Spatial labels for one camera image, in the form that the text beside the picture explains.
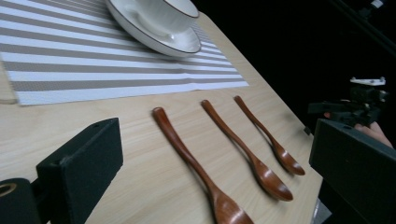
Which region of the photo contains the medium wooden spoon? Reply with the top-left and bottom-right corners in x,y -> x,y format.
200,99 -> 294,203

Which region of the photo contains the striped placemat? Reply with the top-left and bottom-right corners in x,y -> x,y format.
0,0 -> 250,106

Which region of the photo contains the white bowl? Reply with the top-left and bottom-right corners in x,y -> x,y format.
108,0 -> 201,35

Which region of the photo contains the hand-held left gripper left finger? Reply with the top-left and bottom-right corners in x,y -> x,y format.
35,117 -> 124,224

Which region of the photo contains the black metal stand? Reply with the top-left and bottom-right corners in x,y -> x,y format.
326,0 -> 396,56

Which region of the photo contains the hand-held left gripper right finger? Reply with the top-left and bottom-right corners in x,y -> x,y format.
308,118 -> 396,224

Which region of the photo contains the small wooden spoon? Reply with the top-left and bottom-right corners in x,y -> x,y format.
233,94 -> 306,176

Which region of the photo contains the large wooden spoon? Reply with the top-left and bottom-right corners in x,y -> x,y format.
151,106 -> 255,224

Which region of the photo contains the white plate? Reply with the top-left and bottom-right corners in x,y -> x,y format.
104,0 -> 203,59

